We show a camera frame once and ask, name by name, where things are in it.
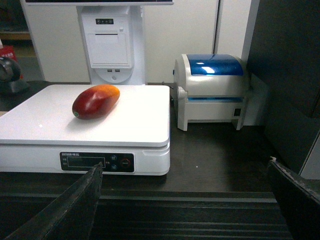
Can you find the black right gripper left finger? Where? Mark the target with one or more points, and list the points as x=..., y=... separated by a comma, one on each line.
x=70, y=216

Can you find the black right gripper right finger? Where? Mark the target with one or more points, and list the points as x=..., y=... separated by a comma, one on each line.
x=298, y=199

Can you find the dark red mango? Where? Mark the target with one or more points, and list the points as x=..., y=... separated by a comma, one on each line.
x=95, y=102

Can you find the black checkout counter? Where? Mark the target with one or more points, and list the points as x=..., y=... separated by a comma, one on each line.
x=217, y=188

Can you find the white checkout scale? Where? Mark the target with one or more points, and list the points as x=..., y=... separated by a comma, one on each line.
x=41, y=135

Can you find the white checkout kiosk terminal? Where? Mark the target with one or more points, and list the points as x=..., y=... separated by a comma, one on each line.
x=113, y=37

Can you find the white blue label printer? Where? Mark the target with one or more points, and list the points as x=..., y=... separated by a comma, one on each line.
x=210, y=88

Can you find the black barcode scanner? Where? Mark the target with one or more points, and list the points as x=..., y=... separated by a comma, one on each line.
x=11, y=82

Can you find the red fire extinguisher box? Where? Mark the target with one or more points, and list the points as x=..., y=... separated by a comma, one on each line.
x=7, y=51

